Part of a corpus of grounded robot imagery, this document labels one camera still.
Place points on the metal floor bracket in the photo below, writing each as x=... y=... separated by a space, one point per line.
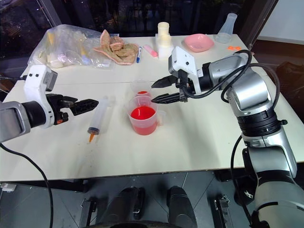
x=222 y=211
x=86 y=213

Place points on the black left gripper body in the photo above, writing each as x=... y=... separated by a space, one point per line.
x=55 y=104

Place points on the blue white pen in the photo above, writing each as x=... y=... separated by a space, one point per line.
x=139 y=54

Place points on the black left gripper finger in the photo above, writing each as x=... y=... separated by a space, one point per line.
x=88 y=102
x=82 y=111

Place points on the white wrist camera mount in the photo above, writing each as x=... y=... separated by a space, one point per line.
x=183 y=58
x=35 y=83

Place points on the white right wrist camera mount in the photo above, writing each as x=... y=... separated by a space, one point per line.
x=183 y=58

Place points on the pink plastic dish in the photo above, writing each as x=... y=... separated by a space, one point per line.
x=198 y=42

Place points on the small orange clip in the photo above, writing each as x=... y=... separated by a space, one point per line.
x=234 y=48

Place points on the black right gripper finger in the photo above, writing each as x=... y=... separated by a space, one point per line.
x=166 y=82
x=168 y=98

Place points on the clear conical flask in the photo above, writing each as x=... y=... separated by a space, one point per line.
x=229 y=25

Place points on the clear plastic syringe orange tip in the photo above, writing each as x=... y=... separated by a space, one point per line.
x=101 y=114

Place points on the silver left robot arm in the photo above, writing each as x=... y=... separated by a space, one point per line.
x=12 y=118

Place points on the clear plastic bag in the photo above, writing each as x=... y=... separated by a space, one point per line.
x=66 y=45

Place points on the white table corner piece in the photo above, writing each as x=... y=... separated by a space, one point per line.
x=8 y=187

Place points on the cream plastic bottle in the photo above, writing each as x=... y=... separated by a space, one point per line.
x=164 y=28

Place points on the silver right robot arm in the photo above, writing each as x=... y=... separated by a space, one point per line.
x=249 y=90

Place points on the pink marker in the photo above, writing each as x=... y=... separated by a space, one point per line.
x=151 y=50

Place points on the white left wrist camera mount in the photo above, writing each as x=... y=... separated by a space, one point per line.
x=35 y=83

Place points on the small clear measuring cup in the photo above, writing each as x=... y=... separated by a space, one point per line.
x=142 y=89

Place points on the clear petri dish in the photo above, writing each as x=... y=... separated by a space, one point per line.
x=223 y=38

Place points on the pink brown cloth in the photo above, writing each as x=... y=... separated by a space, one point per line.
x=118 y=48

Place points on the dark table frame bar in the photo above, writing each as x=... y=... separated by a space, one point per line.
x=69 y=185

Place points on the white plastic container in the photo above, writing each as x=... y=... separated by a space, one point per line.
x=164 y=46

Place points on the beaker with red liquid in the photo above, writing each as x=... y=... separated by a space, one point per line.
x=142 y=116

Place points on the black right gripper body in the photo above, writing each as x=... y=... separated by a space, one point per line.
x=183 y=85

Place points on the dark rounded shape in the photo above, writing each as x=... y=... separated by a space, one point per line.
x=126 y=206
x=181 y=206

